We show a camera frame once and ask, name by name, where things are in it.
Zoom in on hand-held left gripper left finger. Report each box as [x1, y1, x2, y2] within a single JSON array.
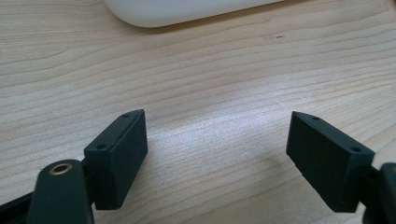
[[83, 108, 149, 211]]

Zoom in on white plastic tray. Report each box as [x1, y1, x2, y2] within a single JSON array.
[[102, 0, 286, 29]]

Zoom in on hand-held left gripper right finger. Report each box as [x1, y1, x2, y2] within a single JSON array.
[[285, 110, 376, 214]]

